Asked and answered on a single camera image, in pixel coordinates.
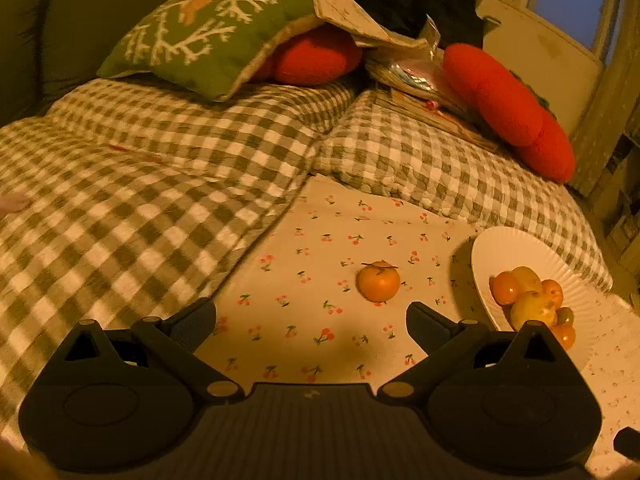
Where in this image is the orange mandarin with stem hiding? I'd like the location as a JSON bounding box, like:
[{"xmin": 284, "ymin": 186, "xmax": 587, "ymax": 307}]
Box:
[{"xmin": 356, "ymin": 260, "xmax": 401, "ymax": 302}]

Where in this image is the small orange fruit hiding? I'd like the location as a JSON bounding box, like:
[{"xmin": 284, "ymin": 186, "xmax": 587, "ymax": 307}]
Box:
[{"xmin": 541, "ymin": 278, "xmax": 564, "ymax": 310}]

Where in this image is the green tomato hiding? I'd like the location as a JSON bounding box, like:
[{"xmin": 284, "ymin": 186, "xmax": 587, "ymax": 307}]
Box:
[{"xmin": 555, "ymin": 307, "xmax": 575, "ymax": 326}]

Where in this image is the white fluted paper plate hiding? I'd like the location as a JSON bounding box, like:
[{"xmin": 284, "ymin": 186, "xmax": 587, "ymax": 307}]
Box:
[{"xmin": 471, "ymin": 228, "xmax": 597, "ymax": 370}]

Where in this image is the cherry print white cloth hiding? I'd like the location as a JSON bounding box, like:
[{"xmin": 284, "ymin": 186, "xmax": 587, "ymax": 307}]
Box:
[{"xmin": 198, "ymin": 177, "xmax": 639, "ymax": 479}]

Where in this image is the grey checked cushion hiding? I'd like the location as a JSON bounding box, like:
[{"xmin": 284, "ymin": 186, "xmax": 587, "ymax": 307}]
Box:
[{"xmin": 312, "ymin": 89, "xmax": 613, "ymax": 292}]

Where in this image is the wooden shelf unit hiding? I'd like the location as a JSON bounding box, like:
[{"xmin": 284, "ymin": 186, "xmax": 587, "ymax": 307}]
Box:
[{"xmin": 587, "ymin": 109, "xmax": 640, "ymax": 276}]

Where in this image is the orange plush pumpkin pillow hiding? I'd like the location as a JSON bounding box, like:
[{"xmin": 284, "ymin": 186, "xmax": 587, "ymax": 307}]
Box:
[{"xmin": 442, "ymin": 44, "xmax": 575, "ymax": 184}]

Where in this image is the stack of books and papers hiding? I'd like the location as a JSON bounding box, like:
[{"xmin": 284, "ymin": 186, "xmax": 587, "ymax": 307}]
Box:
[{"xmin": 366, "ymin": 18, "xmax": 500, "ymax": 153}]

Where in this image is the green patterned curtain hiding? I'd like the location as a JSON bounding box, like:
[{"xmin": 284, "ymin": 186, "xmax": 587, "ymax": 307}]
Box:
[{"xmin": 570, "ymin": 0, "xmax": 639, "ymax": 196}]

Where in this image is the green embroidered pillow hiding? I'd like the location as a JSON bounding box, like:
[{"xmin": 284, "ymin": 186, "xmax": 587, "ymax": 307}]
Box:
[{"xmin": 98, "ymin": 0, "xmax": 322, "ymax": 102}]

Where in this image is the orange plush pillow left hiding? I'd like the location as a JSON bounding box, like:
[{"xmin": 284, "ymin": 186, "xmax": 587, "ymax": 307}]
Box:
[{"xmin": 252, "ymin": 24, "xmax": 363, "ymax": 87}]

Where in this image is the dark green sofa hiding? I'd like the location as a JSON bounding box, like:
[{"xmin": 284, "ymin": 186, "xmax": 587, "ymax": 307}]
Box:
[{"xmin": 1, "ymin": 0, "xmax": 166, "ymax": 125}]

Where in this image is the floral beige cloth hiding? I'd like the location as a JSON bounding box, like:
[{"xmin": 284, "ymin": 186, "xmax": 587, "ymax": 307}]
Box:
[{"xmin": 314, "ymin": 0, "xmax": 440, "ymax": 51}]

